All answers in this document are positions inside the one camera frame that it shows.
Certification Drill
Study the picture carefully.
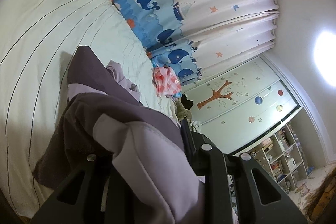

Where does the lilac and purple jacket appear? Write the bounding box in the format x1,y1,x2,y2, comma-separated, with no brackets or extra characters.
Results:
33,46,205,223

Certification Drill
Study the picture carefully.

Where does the olive khaki garment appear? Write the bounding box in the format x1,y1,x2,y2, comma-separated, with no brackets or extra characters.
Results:
174,101,192,123

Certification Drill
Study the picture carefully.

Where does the small black garment by wardrobe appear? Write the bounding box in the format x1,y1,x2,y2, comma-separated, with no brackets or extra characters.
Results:
181,94,194,110

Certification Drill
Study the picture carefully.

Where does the white wardrobe with tree decal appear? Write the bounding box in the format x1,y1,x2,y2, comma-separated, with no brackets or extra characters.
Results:
185,57,298,154

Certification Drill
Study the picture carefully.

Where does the white bookshelf with items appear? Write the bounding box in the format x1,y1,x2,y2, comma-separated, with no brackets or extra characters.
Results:
248,123,312,193

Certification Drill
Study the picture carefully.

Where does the pink checkered plastic bag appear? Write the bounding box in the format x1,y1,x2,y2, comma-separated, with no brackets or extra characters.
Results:
153,67,182,97

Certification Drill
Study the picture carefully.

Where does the whale print pink curtain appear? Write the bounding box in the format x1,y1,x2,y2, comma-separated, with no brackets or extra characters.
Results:
114,0,279,85

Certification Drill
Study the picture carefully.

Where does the white striped duvet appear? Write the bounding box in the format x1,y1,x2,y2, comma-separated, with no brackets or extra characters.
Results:
1,0,176,218

